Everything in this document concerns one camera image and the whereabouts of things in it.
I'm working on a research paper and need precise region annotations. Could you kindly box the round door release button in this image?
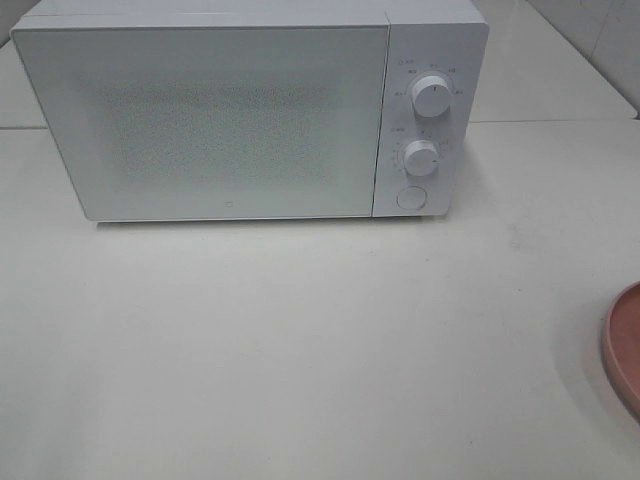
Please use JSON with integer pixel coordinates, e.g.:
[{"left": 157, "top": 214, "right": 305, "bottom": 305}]
[{"left": 396, "top": 186, "right": 428, "bottom": 211}]

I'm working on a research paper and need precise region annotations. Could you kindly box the white microwave door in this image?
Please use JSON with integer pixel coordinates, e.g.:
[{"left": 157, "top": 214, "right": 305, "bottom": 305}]
[{"left": 14, "top": 26, "right": 388, "bottom": 222}]

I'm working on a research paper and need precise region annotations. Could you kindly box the pink round plate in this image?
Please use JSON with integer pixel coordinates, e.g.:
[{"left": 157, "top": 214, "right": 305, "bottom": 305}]
[{"left": 601, "top": 283, "right": 639, "bottom": 419}]

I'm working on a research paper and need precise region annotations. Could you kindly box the white lower timer knob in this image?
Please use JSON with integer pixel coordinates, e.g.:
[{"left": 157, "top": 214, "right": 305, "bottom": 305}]
[{"left": 402, "top": 140, "right": 440, "bottom": 177}]

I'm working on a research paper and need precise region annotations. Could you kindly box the white upper power knob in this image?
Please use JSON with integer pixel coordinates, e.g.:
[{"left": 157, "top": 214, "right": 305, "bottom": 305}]
[{"left": 409, "top": 71, "right": 453, "bottom": 118}]

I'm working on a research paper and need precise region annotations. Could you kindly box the white microwave oven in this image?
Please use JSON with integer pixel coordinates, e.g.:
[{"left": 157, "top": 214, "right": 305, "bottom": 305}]
[{"left": 11, "top": 1, "right": 489, "bottom": 218}]

